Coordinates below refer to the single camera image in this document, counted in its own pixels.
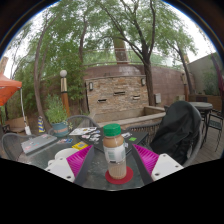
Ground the black jacket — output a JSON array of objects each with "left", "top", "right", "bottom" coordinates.
[{"left": 149, "top": 100, "right": 203, "bottom": 166}]

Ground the stone block water feature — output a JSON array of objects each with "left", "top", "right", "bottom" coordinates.
[{"left": 84, "top": 75, "right": 150, "bottom": 117}]

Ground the orange canopy tent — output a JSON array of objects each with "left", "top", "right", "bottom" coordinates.
[{"left": 0, "top": 73, "right": 23, "bottom": 107}]

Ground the globe-topped lamp post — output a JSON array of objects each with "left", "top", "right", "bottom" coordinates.
[{"left": 58, "top": 69, "right": 72, "bottom": 118}]

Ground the small blue sticker card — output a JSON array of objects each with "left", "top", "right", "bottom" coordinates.
[{"left": 56, "top": 137, "right": 75, "bottom": 145}]

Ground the pale-trunked leaning tree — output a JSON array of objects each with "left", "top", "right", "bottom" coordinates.
[{"left": 9, "top": 9, "right": 98, "bottom": 131}]

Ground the silver laptop with stickers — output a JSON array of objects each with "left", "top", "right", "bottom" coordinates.
[{"left": 20, "top": 132, "right": 59, "bottom": 155}]

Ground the blue yellow striped cone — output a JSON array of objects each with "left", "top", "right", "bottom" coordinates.
[{"left": 37, "top": 115, "right": 47, "bottom": 134}]

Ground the green-capped brown drink bottle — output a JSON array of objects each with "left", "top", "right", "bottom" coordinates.
[{"left": 102, "top": 122, "right": 128, "bottom": 181}]

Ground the white printed paper sheet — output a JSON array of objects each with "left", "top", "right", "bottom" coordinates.
[{"left": 68, "top": 126, "right": 99, "bottom": 136}]

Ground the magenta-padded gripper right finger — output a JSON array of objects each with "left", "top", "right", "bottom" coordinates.
[{"left": 130, "top": 143, "right": 185, "bottom": 186}]

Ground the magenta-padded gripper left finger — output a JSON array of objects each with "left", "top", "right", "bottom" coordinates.
[{"left": 44, "top": 144, "right": 96, "bottom": 187}]

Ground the white ceramic mug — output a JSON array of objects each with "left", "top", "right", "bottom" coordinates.
[{"left": 47, "top": 147, "right": 80, "bottom": 168}]

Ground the dark-trunked tree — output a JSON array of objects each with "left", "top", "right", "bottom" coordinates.
[{"left": 99, "top": 0, "right": 201, "bottom": 108}]

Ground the black laptop with stickers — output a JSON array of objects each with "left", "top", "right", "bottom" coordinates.
[{"left": 77, "top": 127, "right": 150, "bottom": 156}]

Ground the potted green plant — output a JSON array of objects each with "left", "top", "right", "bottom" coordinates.
[{"left": 44, "top": 94, "right": 71, "bottom": 138}]

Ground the flat round red coaster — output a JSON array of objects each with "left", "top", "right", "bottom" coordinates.
[{"left": 104, "top": 165, "right": 135, "bottom": 186}]

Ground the round dark patio table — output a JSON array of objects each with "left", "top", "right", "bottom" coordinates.
[{"left": 189, "top": 101, "right": 214, "bottom": 134}]

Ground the yellow square card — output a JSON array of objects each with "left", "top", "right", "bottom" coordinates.
[{"left": 71, "top": 141, "right": 90, "bottom": 151}]

